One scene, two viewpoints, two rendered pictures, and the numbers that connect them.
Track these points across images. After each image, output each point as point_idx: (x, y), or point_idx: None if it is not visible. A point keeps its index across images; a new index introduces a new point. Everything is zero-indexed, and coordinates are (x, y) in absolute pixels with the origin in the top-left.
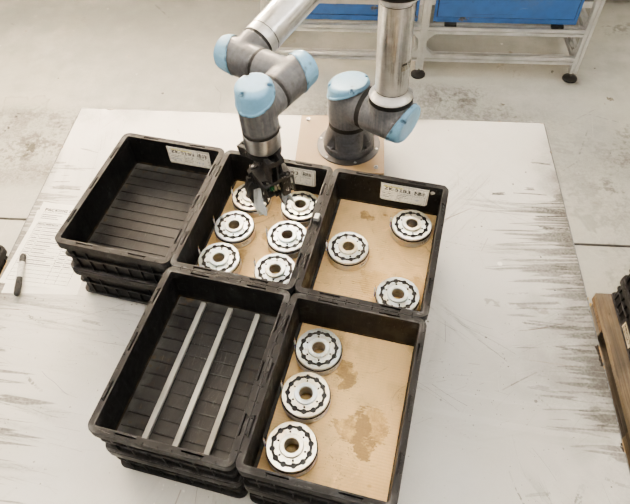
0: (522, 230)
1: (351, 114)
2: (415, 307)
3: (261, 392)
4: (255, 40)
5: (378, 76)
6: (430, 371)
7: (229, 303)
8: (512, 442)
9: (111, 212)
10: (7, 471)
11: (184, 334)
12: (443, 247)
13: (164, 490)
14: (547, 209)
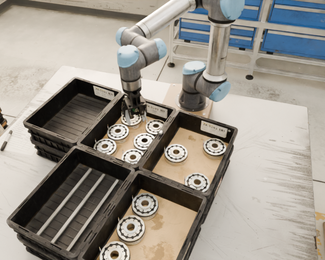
0: (282, 162)
1: (193, 83)
2: (205, 191)
3: (103, 220)
4: (137, 31)
5: (208, 63)
6: (210, 231)
7: (103, 171)
8: None
9: (58, 115)
10: None
11: (76, 183)
12: (234, 164)
13: None
14: (299, 153)
